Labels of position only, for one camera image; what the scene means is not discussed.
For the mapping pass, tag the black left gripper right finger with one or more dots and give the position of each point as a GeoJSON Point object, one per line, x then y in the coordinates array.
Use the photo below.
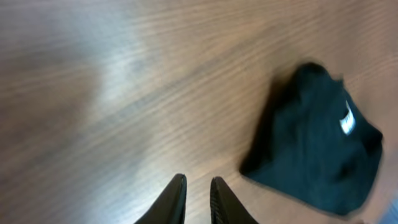
{"type": "Point", "coordinates": [225, 206]}

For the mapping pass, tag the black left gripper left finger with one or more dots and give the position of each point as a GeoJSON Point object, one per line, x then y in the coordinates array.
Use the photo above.
{"type": "Point", "coordinates": [170, 206]}

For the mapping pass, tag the black t-shirt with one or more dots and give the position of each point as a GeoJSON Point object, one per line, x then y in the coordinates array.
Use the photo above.
{"type": "Point", "coordinates": [313, 144]}

